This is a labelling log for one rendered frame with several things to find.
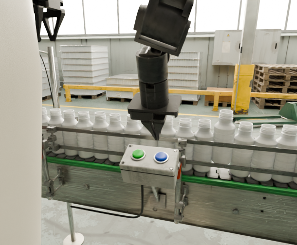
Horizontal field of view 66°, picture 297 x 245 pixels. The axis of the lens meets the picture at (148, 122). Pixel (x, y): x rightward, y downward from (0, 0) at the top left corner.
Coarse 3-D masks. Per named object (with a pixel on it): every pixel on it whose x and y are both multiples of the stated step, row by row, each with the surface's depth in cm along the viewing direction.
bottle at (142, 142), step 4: (144, 128) 72; (140, 132) 73; (144, 132) 72; (148, 132) 71; (140, 140) 74; (144, 140) 72; (148, 140) 72; (152, 140) 72; (156, 140) 73; (140, 144) 74; (144, 144) 73; (148, 144) 72; (152, 144) 72; (156, 144) 74
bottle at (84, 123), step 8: (80, 112) 79; (88, 112) 78; (80, 120) 77; (88, 120) 78; (80, 128) 77; (88, 128) 78; (80, 136) 78; (88, 136) 78; (80, 144) 79; (88, 144) 79; (80, 152) 80; (88, 152) 80
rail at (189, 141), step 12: (84, 132) 77; (96, 132) 75; (108, 132) 74; (48, 144) 82; (204, 144) 67; (216, 144) 66; (228, 144) 65; (240, 144) 64; (228, 168) 67; (240, 168) 66; (252, 168) 65
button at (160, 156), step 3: (156, 153) 57; (159, 153) 57; (162, 153) 57; (165, 153) 57; (156, 156) 56; (159, 156) 56; (162, 156) 56; (165, 156) 56; (156, 159) 56; (159, 159) 55; (162, 159) 55; (165, 159) 56
